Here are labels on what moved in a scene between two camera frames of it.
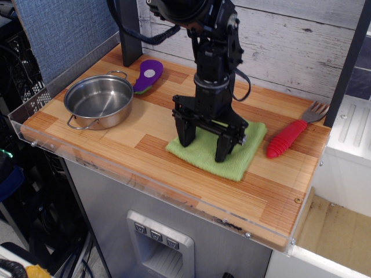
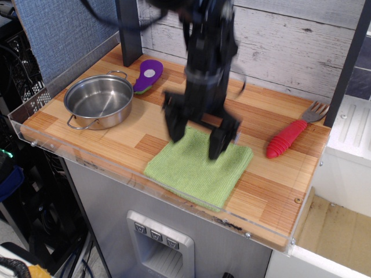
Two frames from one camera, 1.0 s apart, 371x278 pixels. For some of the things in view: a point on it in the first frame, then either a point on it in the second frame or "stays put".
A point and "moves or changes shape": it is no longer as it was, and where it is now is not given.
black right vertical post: [351, 63] stays put
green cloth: [202, 152] moves or changes shape
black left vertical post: [131, 42] stays put
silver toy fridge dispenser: [160, 252] stays put
